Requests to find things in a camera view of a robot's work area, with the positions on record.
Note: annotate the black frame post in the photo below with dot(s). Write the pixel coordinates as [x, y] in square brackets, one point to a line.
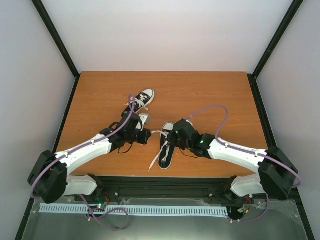
[281, 29]
[50, 26]

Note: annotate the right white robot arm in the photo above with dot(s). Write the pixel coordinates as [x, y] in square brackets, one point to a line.
[273, 172]

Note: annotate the black aluminium frame rail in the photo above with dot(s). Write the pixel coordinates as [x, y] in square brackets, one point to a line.
[211, 190]

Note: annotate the white lace of sneaker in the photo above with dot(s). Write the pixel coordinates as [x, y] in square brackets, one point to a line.
[155, 160]
[138, 103]

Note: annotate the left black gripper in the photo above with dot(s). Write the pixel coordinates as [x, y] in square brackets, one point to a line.
[147, 134]

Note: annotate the black canvas sneaker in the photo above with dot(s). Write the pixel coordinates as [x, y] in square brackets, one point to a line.
[166, 150]
[149, 92]

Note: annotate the right black frame post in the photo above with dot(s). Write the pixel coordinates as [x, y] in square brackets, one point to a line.
[281, 29]

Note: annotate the light blue slotted cable duct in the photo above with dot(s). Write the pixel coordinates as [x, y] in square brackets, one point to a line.
[137, 210]

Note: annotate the left black frame post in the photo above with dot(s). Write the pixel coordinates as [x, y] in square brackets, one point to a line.
[50, 26]

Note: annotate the green lit circuit board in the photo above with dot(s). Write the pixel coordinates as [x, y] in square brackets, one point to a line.
[102, 202]

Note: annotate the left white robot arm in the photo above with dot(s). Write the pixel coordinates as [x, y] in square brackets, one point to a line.
[51, 177]

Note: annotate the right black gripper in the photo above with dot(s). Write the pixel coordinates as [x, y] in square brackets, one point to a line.
[172, 138]

